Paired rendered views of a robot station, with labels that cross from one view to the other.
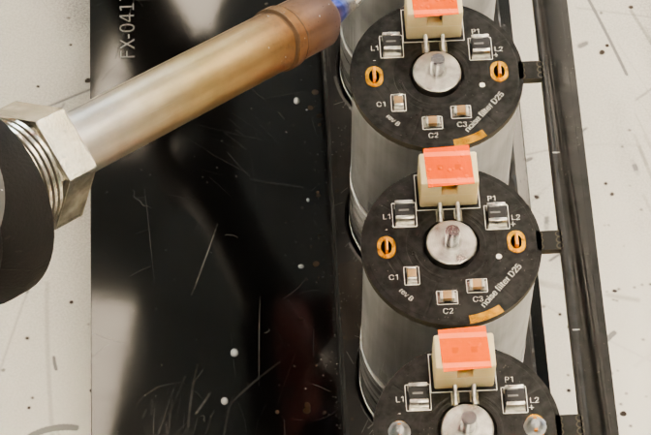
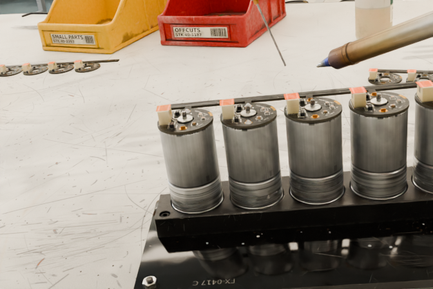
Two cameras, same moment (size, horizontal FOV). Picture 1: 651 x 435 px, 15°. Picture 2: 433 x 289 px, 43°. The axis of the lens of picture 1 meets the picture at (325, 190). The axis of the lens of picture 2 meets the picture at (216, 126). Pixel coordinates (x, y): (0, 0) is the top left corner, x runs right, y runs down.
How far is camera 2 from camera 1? 0.35 m
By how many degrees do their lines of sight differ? 65
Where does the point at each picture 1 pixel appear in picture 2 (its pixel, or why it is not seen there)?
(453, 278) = (391, 101)
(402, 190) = (359, 110)
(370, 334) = (395, 149)
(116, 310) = (357, 277)
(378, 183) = (336, 148)
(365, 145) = (330, 136)
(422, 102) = (324, 109)
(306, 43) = (354, 46)
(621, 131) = not seen: hidden behind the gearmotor
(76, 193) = not seen: outside the picture
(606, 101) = not seen: hidden behind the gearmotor
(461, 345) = (424, 83)
